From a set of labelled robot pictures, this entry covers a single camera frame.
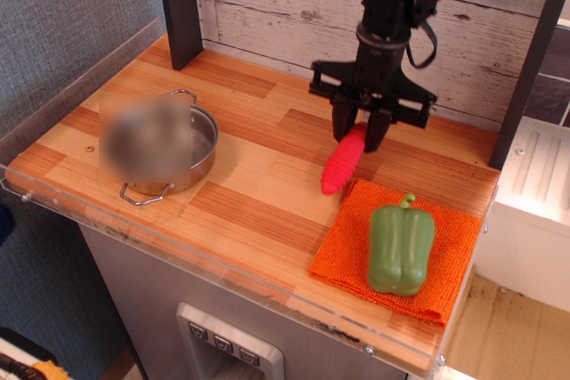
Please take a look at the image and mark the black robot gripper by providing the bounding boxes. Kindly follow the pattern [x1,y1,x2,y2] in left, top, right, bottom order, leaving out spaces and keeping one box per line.
[309,36,437,153]

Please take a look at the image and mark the red handled metal fork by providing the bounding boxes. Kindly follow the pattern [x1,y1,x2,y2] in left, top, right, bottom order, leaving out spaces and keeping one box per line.
[321,119,368,196]

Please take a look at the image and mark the stainless steel pot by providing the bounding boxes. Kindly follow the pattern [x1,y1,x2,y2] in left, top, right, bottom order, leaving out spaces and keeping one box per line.
[109,89,219,206]

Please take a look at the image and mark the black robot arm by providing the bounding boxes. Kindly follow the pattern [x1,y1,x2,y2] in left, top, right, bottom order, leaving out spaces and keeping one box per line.
[310,0,438,152]

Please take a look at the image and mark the orange knitted cloth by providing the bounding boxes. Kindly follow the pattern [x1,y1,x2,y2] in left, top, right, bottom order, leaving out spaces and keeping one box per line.
[308,179,483,327]

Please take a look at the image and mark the green toy bell pepper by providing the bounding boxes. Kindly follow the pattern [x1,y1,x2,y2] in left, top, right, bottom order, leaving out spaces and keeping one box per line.
[367,193,436,297]

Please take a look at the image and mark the white toy sink unit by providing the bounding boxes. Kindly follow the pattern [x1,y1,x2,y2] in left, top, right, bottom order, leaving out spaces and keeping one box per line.
[475,117,569,311]

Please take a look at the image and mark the grey toy fridge cabinet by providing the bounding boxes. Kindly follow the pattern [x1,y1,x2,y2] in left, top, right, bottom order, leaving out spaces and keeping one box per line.
[80,226,407,379]

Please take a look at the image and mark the silver dispenser panel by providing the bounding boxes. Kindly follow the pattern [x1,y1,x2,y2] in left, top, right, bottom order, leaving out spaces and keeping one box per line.
[176,302,285,379]

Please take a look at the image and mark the clear acrylic edge guard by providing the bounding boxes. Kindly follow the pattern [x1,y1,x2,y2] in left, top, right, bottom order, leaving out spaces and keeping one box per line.
[2,161,445,379]

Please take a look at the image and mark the orange object bottom left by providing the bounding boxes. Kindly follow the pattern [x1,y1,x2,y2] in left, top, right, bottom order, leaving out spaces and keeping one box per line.
[1,353,70,380]

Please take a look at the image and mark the dark right shelf post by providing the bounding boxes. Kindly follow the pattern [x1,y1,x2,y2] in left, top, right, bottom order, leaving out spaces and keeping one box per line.
[488,0,566,170]

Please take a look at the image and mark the dark shelf post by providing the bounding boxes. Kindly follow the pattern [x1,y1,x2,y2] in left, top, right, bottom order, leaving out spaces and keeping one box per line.
[162,0,203,70]
[488,0,566,170]

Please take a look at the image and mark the dark left shelf post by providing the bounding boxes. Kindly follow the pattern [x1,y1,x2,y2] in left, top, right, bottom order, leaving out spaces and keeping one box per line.
[162,0,203,70]

